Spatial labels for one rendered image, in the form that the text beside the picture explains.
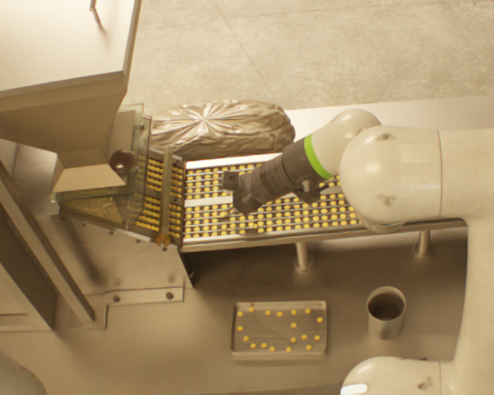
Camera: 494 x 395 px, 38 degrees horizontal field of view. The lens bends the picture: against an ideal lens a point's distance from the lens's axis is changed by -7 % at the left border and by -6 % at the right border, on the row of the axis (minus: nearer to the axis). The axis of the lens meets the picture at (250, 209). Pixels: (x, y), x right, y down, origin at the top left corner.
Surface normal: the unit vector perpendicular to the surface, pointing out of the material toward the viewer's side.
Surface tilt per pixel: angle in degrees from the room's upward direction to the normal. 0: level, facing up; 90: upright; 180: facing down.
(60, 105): 114
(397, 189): 58
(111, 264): 90
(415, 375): 14
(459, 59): 0
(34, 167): 0
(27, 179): 0
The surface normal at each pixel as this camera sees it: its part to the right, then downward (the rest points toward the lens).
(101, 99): 0.07, 0.98
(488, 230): -0.68, 0.51
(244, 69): -0.14, -0.58
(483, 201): -0.21, 0.58
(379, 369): -0.15, -0.75
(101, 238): 0.01, 0.81
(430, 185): -0.06, 0.31
